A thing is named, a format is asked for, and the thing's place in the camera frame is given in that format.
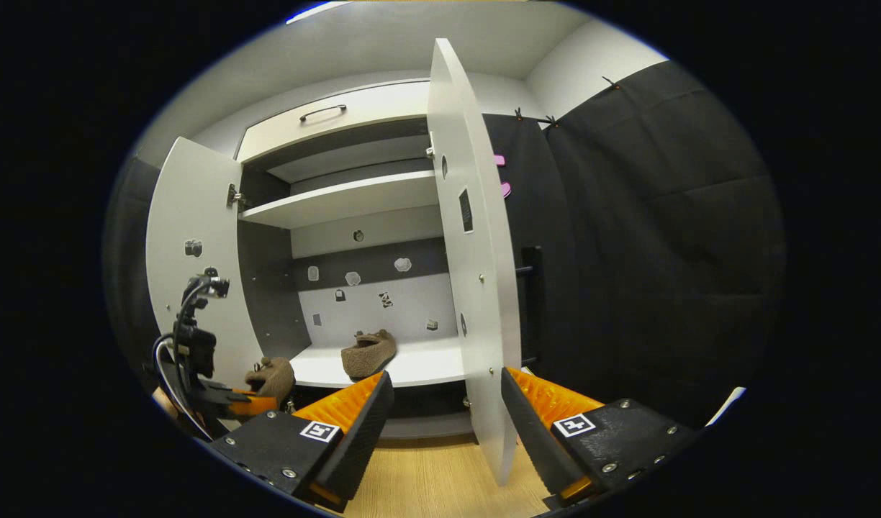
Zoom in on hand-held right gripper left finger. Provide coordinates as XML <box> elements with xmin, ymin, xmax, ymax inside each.
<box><xmin>207</xmin><ymin>371</ymin><xmax>396</xmax><ymax>513</ymax></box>

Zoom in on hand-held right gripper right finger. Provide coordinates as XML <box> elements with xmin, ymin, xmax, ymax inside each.
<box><xmin>500</xmin><ymin>367</ymin><xmax>700</xmax><ymax>512</ymax></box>

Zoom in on brown fuzzy shoe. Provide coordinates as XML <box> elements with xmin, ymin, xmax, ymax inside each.
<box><xmin>244</xmin><ymin>356</ymin><xmax>297</xmax><ymax>404</ymax></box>
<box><xmin>340</xmin><ymin>329</ymin><xmax>398</xmax><ymax>381</ymax></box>

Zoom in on white shoe cabinet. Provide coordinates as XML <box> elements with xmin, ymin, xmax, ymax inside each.
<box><xmin>233</xmin><ymin>78</ymin><xmax>484</xmax><ymax>441</ymax></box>

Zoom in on white cabinet drawer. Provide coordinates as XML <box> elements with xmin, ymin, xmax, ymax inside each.
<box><xmin>237</xmin><ymin>81</ymin><xmax>433</xmax><ymax>165</ymax></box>

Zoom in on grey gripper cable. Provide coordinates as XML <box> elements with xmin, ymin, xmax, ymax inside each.
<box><xmin>151</xmin><ymin>332</ymin><xmax>214</xmax><ymax>441</ymax></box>

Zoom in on black drawer handle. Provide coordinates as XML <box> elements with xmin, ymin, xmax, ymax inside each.
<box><xmin>299</xmin><ymin>104</ymin><xmax>348</xmax><ymax>123</ymax></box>

